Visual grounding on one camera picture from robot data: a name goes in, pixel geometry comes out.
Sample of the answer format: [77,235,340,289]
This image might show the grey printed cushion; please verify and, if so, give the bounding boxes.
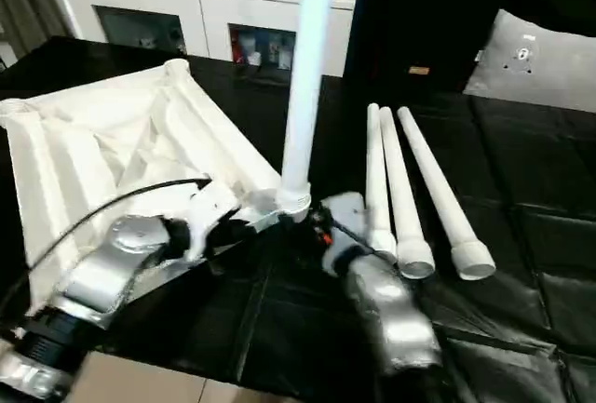
[463,8,596,114]

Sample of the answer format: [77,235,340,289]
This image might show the black work mat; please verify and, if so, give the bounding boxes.
[0,35,596,403]

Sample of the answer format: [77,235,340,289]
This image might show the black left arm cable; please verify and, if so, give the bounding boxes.
[0,178,213,316]

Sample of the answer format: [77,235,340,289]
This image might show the white plastic table leg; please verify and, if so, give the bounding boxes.
[365,102,397,254]
[397,106,496,282]
[278,0,339,226]
[377,106,437,280]

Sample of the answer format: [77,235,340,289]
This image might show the black sofa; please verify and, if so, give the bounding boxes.
[343,0,596,97]

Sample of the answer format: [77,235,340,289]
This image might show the white plastic table top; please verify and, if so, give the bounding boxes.
[0,59,312,328]

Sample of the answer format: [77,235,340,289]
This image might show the brown curtain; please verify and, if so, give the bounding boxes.
[0,0,74,62]

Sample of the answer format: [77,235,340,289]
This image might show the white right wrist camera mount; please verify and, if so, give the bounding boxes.
[320,192,370,278]

